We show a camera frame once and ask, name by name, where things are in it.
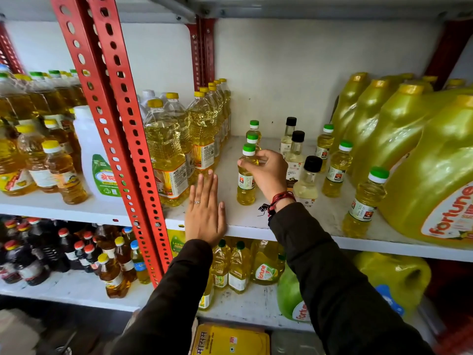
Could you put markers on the beige sack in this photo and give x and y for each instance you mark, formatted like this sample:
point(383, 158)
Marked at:
point(18, 332)

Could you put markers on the person's left hand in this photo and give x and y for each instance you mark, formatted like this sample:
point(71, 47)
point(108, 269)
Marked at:
point(205, 221)

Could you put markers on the yellow oil bottle white label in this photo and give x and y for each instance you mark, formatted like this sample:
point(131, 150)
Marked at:
point(206, 295)

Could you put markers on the person's right forearm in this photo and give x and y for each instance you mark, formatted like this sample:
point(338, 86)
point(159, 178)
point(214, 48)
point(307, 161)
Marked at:
point(340, 292)

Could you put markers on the person's left forearm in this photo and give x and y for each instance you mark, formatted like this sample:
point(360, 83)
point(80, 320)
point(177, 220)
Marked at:
point(173, 303)

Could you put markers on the row of large yellow oil jugs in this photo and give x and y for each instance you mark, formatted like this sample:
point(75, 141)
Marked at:
point(425, 162)

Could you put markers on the small black-capped oil bottle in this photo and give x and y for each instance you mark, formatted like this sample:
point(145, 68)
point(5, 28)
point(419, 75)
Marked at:
point(306, 186)
point(287, 138)
point(295, 162)

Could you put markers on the person's right hand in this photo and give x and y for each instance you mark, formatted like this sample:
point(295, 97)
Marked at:
point(269, 175)

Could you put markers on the red rear shelf upright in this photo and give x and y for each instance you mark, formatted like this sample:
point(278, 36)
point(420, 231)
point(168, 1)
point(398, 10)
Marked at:
point(202, 51)
point(445, 51)
point(9, 51)

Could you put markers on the small green-capped oil bottle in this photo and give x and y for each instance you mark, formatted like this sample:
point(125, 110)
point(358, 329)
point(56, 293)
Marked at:
point(254, 128)
point(336, 173)
point(246, 182)
point(252, 140)
point(324, 146)
point(362, 207)

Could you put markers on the yellow oil packet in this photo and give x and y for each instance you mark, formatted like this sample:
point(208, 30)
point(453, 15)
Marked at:
point(229, 340)

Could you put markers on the yellow oil jug blue label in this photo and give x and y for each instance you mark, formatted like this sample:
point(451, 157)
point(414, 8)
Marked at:
point(399, 277)

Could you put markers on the person's left middle finger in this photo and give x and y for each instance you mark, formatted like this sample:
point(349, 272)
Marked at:
point(209, 188)

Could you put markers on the white metal shelf board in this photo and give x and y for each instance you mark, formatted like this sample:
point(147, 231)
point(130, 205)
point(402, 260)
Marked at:
point(74, 292)
point(325, 221)
point(74, 210)

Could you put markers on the row of yellow-capped clear oil bottles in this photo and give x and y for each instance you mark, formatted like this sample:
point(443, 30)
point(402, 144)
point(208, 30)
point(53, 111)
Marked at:
point(166, 151)

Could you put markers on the group of amber yellow-capped oil bottles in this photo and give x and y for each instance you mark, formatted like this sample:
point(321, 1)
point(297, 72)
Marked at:
point(37, 162)

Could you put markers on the amber yellow-capped oil bottle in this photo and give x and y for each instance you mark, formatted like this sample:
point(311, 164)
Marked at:
point(125, 258)
point(112, 277)

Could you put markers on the row of tall green-capped oil bottles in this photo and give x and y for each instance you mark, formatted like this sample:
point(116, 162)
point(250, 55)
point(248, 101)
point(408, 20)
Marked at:
point(40, 92)

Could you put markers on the grey metal shelf board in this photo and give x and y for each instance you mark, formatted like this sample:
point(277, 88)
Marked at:
point(314, 7)

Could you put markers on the yellow oil jug green label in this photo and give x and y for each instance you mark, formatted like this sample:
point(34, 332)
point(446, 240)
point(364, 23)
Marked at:
point(266, 266)

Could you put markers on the medium green-capped oil bottle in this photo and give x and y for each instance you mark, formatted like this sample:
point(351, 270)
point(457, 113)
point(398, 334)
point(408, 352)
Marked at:
point(239, 269)
point(221, 266)

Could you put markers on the red perforated shelf uprights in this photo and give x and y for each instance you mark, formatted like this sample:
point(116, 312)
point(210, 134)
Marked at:
point(118, 107)

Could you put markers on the white jug with green label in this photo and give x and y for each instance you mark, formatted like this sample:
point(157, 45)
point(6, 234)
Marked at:
point(98, 162)

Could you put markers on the person's left thumb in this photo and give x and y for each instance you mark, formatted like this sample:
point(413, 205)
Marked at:
point(222, 214)

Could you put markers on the person's right thumb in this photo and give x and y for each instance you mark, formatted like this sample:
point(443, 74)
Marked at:
point(247, 164)

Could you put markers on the group of dark red-capped bottles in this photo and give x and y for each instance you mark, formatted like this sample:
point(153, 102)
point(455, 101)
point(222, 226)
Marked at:
point(33, 251)

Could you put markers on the person's left little finger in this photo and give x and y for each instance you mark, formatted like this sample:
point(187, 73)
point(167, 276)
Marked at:
point(191, 199)

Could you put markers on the yellow-green carton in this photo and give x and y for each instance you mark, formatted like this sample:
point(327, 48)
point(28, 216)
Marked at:
point(176, 242)

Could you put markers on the blue-capped oil bottle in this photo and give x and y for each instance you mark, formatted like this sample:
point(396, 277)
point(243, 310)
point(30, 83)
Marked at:
point(128, 234)
point(139, 264)

